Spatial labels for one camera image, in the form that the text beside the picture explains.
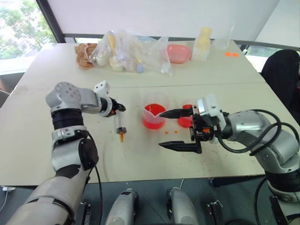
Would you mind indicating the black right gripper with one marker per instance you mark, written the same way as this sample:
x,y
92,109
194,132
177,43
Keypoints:
x,y
204,127

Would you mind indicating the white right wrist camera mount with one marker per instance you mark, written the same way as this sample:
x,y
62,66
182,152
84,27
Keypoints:
x,y
208,104

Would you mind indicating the black office chair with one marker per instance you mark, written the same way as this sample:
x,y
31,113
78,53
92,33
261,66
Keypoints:
x,y
281,77

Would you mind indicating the black clamp bracket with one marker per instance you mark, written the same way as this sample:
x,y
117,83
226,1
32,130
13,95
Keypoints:
x,y
215,209
85,212

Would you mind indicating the clear crumpled plastic bag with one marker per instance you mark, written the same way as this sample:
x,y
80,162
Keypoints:
x,y
159,56

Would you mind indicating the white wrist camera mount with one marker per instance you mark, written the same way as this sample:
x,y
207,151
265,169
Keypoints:
x,y
208,104
102,87

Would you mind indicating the small blue bottle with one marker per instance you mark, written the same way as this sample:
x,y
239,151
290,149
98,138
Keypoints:
x,y
140,67

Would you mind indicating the black window frame post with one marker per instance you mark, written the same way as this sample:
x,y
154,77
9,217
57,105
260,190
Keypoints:
x,y
50,21

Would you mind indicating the orange stickers on table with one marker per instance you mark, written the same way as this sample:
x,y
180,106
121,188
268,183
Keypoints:
x,y
231,54

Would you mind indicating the large clear bag with bottles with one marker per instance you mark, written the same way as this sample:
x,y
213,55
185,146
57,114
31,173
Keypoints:
x,y
114,51

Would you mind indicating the grey rounded robot leg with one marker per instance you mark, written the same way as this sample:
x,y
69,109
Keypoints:
x,y
181,206
122,208

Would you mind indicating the white charger plug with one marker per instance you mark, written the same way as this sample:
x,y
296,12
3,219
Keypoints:
x,y
8,188

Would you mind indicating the clear stacked box yellow contents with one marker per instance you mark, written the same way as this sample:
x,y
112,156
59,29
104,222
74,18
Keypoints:
x,y
202,44

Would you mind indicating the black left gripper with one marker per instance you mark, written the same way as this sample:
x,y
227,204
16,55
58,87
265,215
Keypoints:
x,y
114,106

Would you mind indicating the clear syringe with orange tip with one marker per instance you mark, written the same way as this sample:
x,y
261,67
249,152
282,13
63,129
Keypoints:
x,y
118,122

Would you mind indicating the small clear cup red liquid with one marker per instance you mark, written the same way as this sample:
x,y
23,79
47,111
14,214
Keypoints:
x,y
185,122

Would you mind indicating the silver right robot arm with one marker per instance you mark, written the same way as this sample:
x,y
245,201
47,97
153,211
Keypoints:
x,y
248,126

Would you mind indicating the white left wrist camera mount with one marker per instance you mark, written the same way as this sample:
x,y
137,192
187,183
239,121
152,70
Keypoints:
x,y
102,87

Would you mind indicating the empty clear beaker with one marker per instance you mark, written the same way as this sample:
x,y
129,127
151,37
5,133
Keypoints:
x,y
222,39

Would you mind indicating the pink plastic soap dish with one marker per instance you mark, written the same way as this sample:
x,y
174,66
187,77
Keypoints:
x,y
178,53

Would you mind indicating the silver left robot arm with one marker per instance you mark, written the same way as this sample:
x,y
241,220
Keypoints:
x,y
68,96

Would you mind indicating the clear measuring cup red liquid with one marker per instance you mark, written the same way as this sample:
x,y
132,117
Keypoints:
x,y
153,110

